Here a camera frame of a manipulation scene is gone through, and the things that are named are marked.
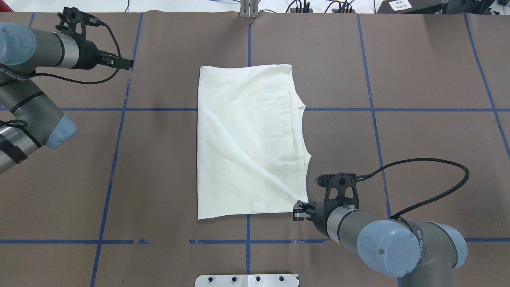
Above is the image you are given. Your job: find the cream long-sleeve cat shirt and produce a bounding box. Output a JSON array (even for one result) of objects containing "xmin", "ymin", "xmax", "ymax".
[{"xmin": 197, "ymin": 64, "xmax": 311, "ymax": 220}]

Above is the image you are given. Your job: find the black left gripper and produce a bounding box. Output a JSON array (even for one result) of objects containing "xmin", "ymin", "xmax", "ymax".
[{"xmin": 56, "ymin": 7, "xmax": 134, "ymax": 70}]

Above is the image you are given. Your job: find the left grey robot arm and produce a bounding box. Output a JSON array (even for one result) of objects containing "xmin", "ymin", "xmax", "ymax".
[{"xmin": 0, "ymin": 7, "xmax": 134, "ymax": 173}]

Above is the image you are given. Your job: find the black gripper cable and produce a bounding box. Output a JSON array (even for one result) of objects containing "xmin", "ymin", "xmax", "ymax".
[{"xmin": 357, "ymin": 158, "xmax": 470, "ymax": 220}]

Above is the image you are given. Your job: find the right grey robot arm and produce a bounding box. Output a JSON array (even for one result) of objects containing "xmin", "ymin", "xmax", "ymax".
[{"xmin": 292, "ymin": 173, "xmax": 468, "ymax": 287}]

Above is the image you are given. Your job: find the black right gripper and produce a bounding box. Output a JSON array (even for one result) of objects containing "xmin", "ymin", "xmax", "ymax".
[{"xmin": 293, "ymin": 173, "xmax": 359, "ymax": 236}]

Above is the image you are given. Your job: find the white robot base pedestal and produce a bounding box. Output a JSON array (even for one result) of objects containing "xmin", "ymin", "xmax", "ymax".
[{"xmin": 194, "ymin": 274, "xmax": 300, "ymax": 287}]

